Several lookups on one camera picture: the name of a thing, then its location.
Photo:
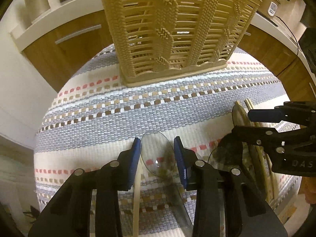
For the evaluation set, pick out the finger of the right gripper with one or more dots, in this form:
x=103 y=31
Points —
x=301 y=139
x=298 y=112

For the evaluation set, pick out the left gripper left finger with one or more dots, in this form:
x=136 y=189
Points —
x=68 y=212

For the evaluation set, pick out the yellow plastic utensil basket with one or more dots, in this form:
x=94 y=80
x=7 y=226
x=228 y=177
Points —
x=161 y=40

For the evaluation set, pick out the person right hand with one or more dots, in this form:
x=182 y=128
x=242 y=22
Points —
x=309 y=184

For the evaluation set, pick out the striped woven table mat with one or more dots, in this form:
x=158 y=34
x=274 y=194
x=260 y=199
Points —
x=96 y=117

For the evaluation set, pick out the wooden base cabinet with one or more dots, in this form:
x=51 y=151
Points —
x=61 y=52

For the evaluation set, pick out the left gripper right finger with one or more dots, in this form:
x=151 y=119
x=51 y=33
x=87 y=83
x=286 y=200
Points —
x=246 y=213

